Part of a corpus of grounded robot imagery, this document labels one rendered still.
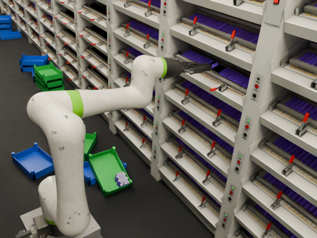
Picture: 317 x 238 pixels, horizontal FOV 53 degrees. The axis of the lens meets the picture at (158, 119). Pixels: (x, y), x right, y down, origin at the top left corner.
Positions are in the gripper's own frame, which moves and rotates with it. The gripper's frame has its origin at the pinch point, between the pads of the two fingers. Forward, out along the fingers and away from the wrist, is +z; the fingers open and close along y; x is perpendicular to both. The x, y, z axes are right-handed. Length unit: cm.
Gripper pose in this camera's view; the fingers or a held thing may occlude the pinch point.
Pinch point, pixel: (204, 67)
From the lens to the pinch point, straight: 158.5
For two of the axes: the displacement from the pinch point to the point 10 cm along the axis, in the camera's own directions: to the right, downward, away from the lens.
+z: 8.2, -1.0, 5.7
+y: 5.5, 4.5, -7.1
